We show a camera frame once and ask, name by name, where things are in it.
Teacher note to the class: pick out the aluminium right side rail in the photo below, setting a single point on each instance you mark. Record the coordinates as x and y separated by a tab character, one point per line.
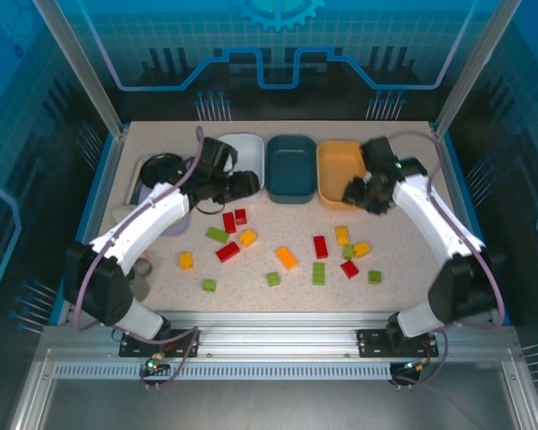
453	188

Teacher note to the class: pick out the small yellow lego brick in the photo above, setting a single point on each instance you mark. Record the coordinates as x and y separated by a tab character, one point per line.
341	235
361	249
248	237
186	260

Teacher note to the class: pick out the small green lego brick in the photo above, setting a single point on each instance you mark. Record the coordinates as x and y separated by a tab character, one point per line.
375	277
209	285
348	252
273	279

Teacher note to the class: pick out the aluminium rail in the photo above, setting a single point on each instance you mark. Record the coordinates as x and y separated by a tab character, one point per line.
273	336
107	174
453	188

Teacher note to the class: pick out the beige fabric lump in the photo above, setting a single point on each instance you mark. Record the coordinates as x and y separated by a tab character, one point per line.
122	212

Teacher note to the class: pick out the aluminium frame post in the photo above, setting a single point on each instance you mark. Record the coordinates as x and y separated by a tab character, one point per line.
89	76
475	67

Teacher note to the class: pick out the white plastic container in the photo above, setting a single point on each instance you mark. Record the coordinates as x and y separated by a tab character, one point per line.
251	148

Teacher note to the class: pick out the aluminium left frame post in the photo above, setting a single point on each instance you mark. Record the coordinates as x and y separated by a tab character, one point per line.
89	76

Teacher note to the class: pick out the dark teal plastic container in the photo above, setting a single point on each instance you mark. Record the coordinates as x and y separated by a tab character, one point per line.
291	170

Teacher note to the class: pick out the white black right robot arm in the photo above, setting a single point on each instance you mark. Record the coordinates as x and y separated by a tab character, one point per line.
430	224

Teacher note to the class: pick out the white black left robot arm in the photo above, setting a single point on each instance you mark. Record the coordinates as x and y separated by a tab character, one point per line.
152	215

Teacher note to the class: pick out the aluminium left side rail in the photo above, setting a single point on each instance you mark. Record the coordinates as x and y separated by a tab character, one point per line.
107	174

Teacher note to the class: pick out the small circuit board green LED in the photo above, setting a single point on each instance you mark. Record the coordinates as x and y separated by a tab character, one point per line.
408	368
151	365

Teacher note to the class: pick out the pale orange plastic container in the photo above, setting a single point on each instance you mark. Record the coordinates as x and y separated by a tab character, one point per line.
336	170

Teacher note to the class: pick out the thin wooden stick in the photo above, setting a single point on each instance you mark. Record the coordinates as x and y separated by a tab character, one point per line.
134	177

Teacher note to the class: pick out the long orange lego brick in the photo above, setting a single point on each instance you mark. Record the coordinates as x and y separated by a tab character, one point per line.
287	258

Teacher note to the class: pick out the aluminium front rail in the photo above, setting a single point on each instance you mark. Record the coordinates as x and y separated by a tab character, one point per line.
273	336

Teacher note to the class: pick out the grey metal lower panel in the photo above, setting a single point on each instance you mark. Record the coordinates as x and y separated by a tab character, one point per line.
273	407

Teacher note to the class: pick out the aluminium right frame post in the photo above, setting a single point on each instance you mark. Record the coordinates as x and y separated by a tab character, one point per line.
475	67

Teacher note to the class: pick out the black round plate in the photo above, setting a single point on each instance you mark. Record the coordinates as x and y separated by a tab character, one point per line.
159	168

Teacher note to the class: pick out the small red lego brick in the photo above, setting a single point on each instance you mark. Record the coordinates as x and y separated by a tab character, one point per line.
240	217
349	269

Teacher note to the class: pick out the lavender plastic tray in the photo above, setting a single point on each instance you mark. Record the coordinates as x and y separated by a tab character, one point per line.
179	228

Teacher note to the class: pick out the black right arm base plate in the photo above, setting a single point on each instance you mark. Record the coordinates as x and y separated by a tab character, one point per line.
370	342

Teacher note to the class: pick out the long red lego brick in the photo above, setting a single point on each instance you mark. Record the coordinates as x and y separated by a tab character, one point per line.
228	222
228	251
321	246

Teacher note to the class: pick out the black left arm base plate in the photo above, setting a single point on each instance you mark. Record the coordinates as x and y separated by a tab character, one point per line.
184	345

